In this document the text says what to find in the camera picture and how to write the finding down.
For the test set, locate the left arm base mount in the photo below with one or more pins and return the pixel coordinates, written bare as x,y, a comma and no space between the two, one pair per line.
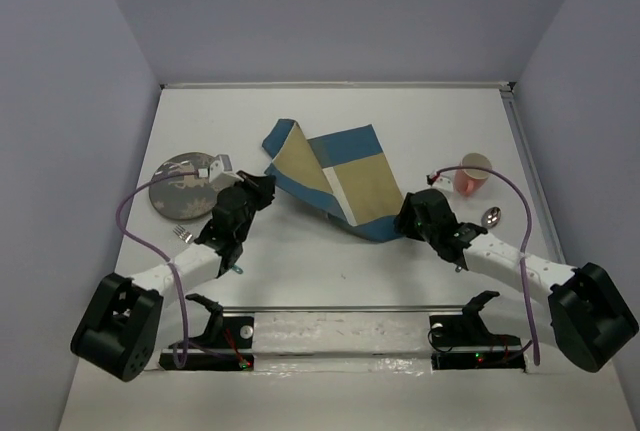
219,341

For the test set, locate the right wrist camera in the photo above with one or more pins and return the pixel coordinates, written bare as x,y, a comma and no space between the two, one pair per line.
440,182

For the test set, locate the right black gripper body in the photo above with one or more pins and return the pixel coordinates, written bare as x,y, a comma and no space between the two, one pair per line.
408,223

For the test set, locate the blue beige placemat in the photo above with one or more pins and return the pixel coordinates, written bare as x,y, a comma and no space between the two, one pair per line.
345,175

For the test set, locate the fork with green handle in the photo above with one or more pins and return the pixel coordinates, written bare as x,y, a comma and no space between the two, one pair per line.
187,237

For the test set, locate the spoon with green handle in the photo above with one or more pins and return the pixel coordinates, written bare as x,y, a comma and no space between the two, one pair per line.
491,216

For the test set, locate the grey patterned plate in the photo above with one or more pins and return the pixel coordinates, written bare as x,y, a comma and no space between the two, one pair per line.
183,198

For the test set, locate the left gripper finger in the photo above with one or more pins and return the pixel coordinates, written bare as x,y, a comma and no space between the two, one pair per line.
264,190
250,179

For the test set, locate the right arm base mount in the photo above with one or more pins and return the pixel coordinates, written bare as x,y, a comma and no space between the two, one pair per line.
462,341

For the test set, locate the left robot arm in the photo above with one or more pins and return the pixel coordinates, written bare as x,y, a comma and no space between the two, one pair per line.
118,330

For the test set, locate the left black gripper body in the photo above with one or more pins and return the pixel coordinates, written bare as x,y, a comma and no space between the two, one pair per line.
248,189

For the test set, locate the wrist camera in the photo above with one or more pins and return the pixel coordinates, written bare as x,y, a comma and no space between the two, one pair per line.
217,171
440,182

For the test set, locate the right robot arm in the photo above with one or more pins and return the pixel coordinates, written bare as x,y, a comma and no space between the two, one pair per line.
591,321

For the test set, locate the pink cup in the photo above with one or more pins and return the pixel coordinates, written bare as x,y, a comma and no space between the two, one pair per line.
472,174

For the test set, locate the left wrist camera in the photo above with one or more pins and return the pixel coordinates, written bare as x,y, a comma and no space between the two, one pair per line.
217,171

